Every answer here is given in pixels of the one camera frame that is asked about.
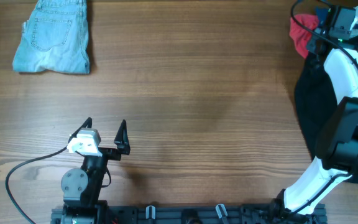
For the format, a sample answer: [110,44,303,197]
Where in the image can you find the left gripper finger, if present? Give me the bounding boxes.
[114,119,130,149]
[70,117,93,139]

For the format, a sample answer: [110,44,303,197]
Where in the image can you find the black t-shirt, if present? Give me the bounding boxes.
[294,54,337,157]

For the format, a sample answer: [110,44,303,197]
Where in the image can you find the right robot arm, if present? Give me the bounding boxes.
[263,37,358,223]

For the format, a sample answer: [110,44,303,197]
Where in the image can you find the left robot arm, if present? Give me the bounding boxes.
[51,118,131,224]

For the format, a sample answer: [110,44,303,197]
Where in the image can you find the red garment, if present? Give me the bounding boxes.
[289,14,319,58]

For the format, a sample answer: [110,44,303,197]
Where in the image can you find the folded light blue jeans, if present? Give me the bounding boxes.
[12,0,90,74]

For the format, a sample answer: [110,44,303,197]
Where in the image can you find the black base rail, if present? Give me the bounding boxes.
[50,204,328,224]

